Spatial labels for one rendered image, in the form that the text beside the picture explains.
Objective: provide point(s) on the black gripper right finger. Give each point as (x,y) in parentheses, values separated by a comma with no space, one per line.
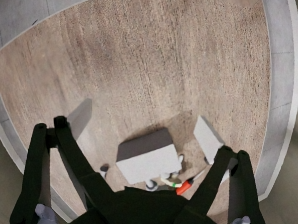
(243,205)

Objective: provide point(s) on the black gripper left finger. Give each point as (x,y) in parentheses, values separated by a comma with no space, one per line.
(34,203)

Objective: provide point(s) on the red-handled screwdriver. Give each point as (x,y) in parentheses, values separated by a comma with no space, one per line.
(187,184)

